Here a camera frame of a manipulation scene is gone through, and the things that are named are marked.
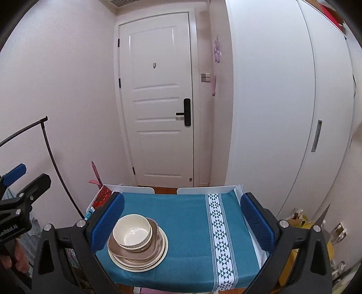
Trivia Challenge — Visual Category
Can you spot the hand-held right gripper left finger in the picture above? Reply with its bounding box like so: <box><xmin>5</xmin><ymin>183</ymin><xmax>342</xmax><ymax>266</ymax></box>
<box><xmin>32</xmin><ymin>192</ymin><xmax>125</xmax><ymax>294</ymax></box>

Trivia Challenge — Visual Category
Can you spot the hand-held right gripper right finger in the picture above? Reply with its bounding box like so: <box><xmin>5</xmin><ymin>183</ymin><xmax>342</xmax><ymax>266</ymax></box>
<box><xmin>240</xmin><ymin>192</ymin><xmax>332</xmax><ymax>294</ymax></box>

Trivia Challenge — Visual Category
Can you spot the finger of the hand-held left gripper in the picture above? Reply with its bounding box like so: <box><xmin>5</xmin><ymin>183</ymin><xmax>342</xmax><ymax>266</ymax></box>
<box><xmin>0</xmin><ymin>173</ymin><xmax>52</xmax><ymax>212</ymax></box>
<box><xmin>0</xmin><ymin>163</ymin><xmax>27</xmax><ymax>188</ymax></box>

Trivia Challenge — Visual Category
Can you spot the brown bowl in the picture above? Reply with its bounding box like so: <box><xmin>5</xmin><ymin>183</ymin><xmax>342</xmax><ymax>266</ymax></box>
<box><xmin>108</xmin><ymin>218</ymin><xmax>164</xmax><ymax>262</ymax></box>

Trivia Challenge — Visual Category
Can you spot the person's left hand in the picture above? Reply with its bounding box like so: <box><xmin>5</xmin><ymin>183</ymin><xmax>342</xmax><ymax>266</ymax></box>
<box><xmin>0</xmin><ymin>240</ymin><xmax>31</xmax><ymax>275</ymax></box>

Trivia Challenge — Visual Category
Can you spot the red patterned cloth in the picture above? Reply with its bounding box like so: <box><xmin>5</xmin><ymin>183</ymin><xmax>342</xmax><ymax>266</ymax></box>
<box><xmin>92</xmin><ymin>187</ymin><xmax>114</xmax><ymax>211</ymax></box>

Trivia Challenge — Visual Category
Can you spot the pink plastic tool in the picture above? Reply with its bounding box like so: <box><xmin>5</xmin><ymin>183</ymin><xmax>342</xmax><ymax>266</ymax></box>
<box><xmin>88</xmin><ymin>161</ymin><xmax>103</xmax><ymax>187</ymax></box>

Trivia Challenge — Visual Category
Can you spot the yellow cardboard box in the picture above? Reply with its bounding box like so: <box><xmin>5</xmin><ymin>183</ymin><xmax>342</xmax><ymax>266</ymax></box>
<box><xmin>279</xmin><ymin>215</ymin><xmax>334</xmax><ymax>286</ymax></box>

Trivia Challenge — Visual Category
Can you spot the blue patterned tablecloth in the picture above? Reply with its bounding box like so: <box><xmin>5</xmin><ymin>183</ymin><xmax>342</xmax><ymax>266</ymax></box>
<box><xmin>85</xmin><ymin>190</ymin><xmax>268</xmax><ymax>293</ymax></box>

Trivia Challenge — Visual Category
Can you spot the white wardrobe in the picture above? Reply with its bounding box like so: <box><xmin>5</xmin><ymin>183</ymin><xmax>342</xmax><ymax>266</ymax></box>
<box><xmin>226</xmin><ymin>0</ymin><xmax>357</xmax><ymax>227</ymax></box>

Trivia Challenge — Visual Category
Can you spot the white panel door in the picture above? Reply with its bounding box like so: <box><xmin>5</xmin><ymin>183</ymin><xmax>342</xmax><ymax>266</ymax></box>
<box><xmin>117</xmin><ymin>12</ymin><xmax>197</xmax><ymax>187</ymax></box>

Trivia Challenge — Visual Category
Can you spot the red box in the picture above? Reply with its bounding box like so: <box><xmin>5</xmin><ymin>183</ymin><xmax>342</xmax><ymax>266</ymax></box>
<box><xmin>319</xmin><ymin>0</ymin><xmax>348</xmax><ymax>37</ymax></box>

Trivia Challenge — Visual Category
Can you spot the black door lock handle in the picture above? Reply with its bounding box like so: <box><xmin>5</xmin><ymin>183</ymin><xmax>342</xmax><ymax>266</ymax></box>
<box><xmin>176</xmin><ymin>98</ymin><xmax>191</xmax><ymax>126</ymax></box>

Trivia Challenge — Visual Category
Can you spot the pink wall ornament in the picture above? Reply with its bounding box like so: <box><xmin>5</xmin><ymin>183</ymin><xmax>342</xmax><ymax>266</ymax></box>
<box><xmin>213</xmin><ymin>35</ymin><xmax>222</xmax><ymax>63</ymax></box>

